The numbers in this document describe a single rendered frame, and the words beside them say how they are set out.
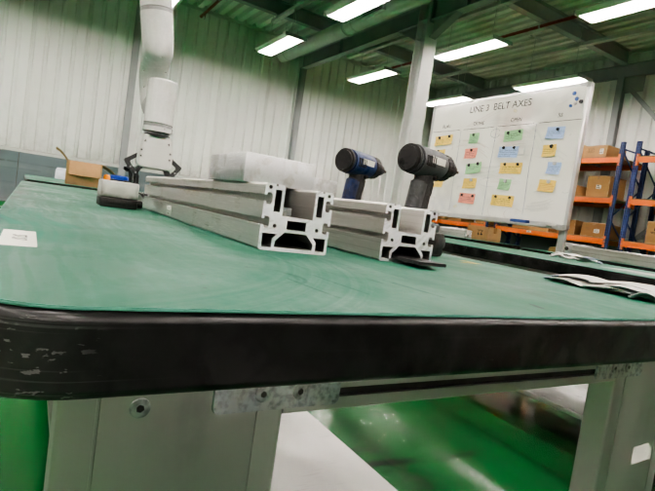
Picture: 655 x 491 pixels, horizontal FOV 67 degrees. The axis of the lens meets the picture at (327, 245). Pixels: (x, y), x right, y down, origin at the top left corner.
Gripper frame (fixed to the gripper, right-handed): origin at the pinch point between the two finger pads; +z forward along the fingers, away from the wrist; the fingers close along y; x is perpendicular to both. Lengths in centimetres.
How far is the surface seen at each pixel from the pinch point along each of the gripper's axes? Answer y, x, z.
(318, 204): -4, 98, -1
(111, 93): -96, -1077, -193
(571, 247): -336, -82, 0
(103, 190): 16.5, 35.3, 2.5
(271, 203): 4, 99, 0
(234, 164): 6, 88, -5
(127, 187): 11.7, 35.3, 1.1
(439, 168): -40, 80, -12
